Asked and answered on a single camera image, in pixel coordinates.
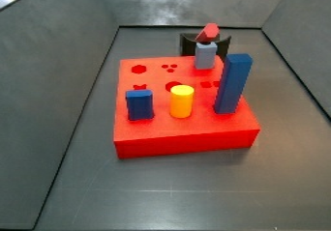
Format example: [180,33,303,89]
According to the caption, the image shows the red hexagonal prism peg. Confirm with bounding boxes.
[196,23,220,43]

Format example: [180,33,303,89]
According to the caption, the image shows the red foam peg board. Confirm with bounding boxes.
[115,56,261,159]

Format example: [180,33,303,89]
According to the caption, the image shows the yellow cylinder peg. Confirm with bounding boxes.
[169,85,195,118]

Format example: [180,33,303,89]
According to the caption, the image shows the short dark blue peg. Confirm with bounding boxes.
[127,90,155,121]

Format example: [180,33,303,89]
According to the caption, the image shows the light blue notched peg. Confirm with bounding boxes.
[195,43,218,70]

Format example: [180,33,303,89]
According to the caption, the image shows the black curved cradle block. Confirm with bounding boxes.
[180,33,232,59]

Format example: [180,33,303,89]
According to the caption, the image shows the tall dark blue peg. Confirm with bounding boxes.
[214,53,254,114]

